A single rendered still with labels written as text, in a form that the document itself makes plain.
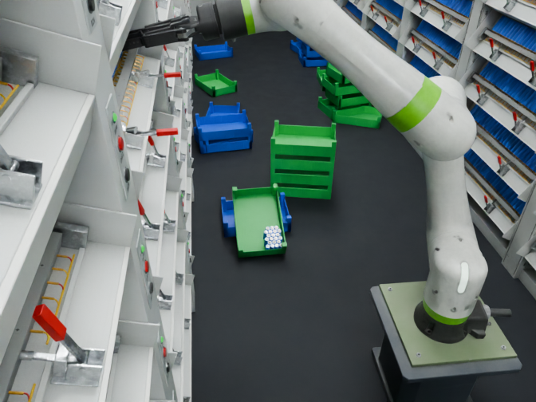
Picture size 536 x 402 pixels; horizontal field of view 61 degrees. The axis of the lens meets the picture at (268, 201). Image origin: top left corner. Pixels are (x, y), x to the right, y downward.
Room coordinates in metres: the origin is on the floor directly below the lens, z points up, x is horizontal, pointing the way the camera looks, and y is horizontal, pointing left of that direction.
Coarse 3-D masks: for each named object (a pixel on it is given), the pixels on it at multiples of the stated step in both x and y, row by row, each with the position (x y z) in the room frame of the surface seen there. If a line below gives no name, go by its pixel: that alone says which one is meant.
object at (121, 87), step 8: (136, 48) 1.08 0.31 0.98; (128, 56) 1.01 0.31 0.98; (128, 64) 0.96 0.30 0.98; (136, 64) 1.01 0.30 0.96; (128, 72) 0.92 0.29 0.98; (120, 80) 0.86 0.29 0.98; (128, 80) 0.90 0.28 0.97; (120, 88) 0.83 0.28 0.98; (120, 96) 0.79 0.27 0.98; (120, 104) 0.76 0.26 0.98
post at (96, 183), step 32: (0, 0) 0.42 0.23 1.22; (32, 0) 0.42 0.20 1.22; (64, 0) 0.42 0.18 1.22; (96, 0) 0.52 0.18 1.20; (64, 32) 0.42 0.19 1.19; (96, 32) 0.49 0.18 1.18; (96, 96) 0.43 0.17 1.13; (96, 128) 0.42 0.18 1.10; (96, 160) 0.42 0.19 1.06; (128, 160) 0.52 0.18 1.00; (96, 192) 0.42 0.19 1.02; (128, 256) 0.42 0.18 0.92; (128, 288) 0.42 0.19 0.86; (128, 320) 0.42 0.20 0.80; (160, 320) 0.51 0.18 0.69; (160, 384) 0.43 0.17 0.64
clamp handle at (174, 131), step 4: (136, 128) 0.67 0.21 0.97; (164, 128) 0.69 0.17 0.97; (168, 128) 0.69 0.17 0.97; (172, 128) 0.69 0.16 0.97; (176, 128) 0.69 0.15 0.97; (136, 132) 0.68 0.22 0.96; (140, 132) 0.68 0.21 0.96; (144, 132) 0.68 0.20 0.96; (148, 132) 0.68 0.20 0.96; (152, 132) 0.68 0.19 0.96; (156, 132) 0.67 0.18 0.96; (160, 132) 0.67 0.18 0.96; (164, 132) 0.68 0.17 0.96; (168, 132) 0.68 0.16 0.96; (172, 132) 0.68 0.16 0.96; (176, 132) 0.68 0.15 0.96
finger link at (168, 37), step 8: (160, 32) 0.98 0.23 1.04; (168, 32) 0.97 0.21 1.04; (176, 32) 0.97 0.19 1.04; (184, 32) 0.97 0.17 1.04; (144, 40) 0.97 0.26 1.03; (152, 40) 0.97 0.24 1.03; (160, 40) 0.97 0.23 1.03; (168, 40) 0.97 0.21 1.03; (176, 40) 0.97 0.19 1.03; (184, 40) 0.97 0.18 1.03
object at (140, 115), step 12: (144, 48) 1.11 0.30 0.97; (156, 48) 1.12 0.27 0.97; (144, 60) 1.08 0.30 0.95; (156, 60) 1.11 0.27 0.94; (120, 72) 0.96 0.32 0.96; (156, 72) 1.03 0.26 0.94; (132, 84) 0.92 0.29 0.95; (132, 96) 0.86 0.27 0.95; (144, 96) 0.88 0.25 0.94; (132, 108) 0.80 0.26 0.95; (144, 108) 0.82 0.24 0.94; (132, 120) 0.76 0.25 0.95; (144, 120) 0.77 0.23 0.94; (144, 144) 0.68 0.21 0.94; (132, 156) 0.63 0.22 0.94; (144, 156) 0.65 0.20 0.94; (132, 168) 0.60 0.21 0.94
